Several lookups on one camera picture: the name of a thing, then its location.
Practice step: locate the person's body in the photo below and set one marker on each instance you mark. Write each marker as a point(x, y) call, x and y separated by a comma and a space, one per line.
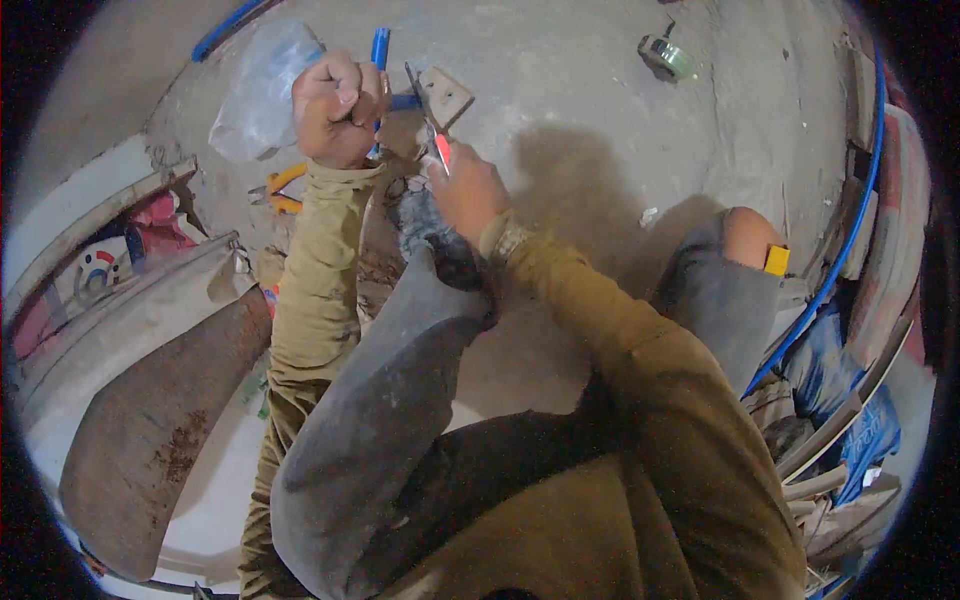
point(600, 510)

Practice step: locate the person's left hand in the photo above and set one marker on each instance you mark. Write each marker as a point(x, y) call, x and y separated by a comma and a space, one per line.
point(334, 112)

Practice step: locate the green tape roll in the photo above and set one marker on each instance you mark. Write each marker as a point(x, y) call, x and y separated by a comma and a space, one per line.
point(667, 57)

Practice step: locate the person's right hand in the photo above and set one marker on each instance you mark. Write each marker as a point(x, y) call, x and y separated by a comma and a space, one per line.
point(469, 191)

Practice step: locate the red and white bag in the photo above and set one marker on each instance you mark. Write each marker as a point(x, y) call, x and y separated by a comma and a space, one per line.
point(112, 259)

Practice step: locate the person's right fingers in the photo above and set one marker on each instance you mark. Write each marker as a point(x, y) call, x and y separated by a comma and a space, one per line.
point(442, 176)

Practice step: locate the clear plastic bag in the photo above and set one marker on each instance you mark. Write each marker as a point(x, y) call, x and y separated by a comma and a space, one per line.
point(259, 94)

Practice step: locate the person's legs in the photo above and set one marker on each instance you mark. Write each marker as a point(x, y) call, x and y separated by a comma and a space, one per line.
point(375, 420)

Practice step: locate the person's left fingers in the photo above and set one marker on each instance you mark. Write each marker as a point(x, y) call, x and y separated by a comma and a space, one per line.
point(352, 90)

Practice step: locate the yellow tag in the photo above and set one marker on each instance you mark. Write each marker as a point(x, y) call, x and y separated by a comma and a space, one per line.
point(776, 260)

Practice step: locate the short blue pipe piece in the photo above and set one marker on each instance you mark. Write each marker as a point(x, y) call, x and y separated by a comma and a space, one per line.
point(381, 49)

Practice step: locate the long blue pipe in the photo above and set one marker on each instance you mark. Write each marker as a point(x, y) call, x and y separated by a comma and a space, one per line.
point(851, 232)

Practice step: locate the blue plastic sack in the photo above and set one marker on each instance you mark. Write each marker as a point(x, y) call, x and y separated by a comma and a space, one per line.
point(840, 397)

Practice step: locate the pile of wooden planks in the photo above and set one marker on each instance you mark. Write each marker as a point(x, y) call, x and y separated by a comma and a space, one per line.
point(832, 510)

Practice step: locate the beige cloth sack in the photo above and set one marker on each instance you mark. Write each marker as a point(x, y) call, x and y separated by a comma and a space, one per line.
point(127, 315)

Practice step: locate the rusty metal cylinder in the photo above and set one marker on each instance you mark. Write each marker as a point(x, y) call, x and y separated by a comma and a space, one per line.
point(150, 442)

